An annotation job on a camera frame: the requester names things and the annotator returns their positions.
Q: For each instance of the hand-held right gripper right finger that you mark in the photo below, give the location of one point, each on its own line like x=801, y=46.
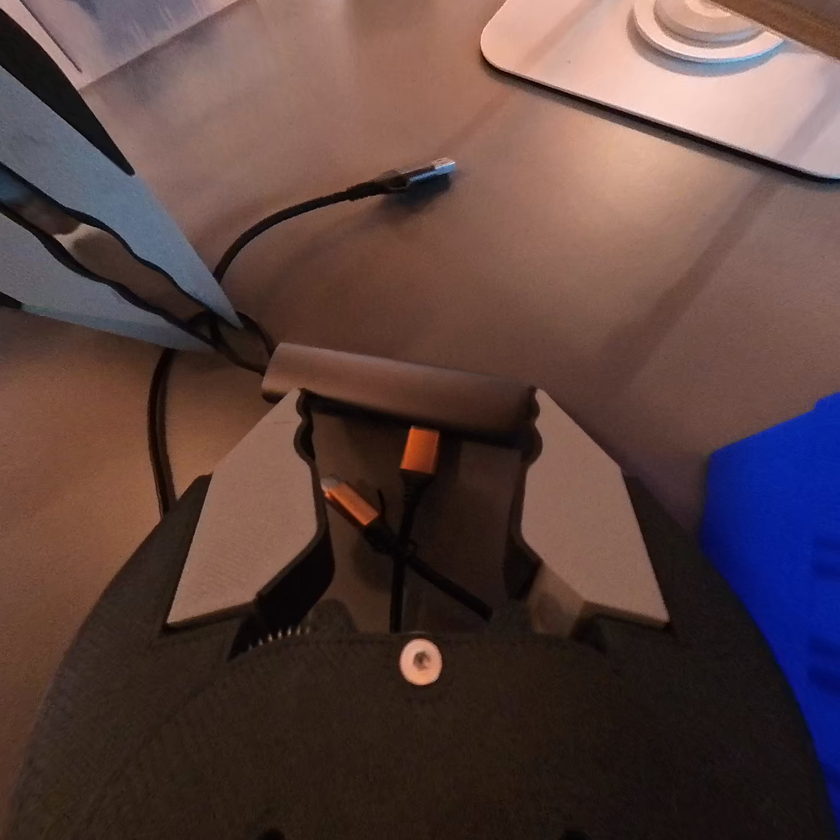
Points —
x=584, y=525

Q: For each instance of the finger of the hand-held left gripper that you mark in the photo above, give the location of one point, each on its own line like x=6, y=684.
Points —
x=65, y=295
x=118, y=210

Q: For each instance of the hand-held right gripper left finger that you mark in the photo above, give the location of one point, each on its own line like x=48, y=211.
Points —
x=256, y=525

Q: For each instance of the dark grey usb hub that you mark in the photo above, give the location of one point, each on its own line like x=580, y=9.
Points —
x=394, y=384

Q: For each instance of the white clipboard stand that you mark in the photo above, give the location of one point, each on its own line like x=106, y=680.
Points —
x=590, y=59

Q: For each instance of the blue plastic bin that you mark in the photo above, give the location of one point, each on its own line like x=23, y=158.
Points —
x=774, y=558

